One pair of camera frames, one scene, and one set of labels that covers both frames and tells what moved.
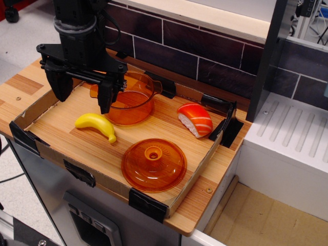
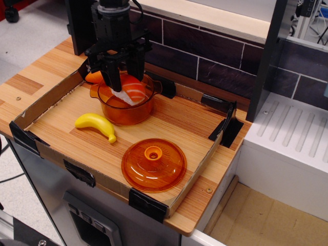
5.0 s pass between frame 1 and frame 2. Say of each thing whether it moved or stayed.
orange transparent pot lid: stayed
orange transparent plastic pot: stayed
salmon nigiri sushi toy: moved
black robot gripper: moved
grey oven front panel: stayed
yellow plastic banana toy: stayed
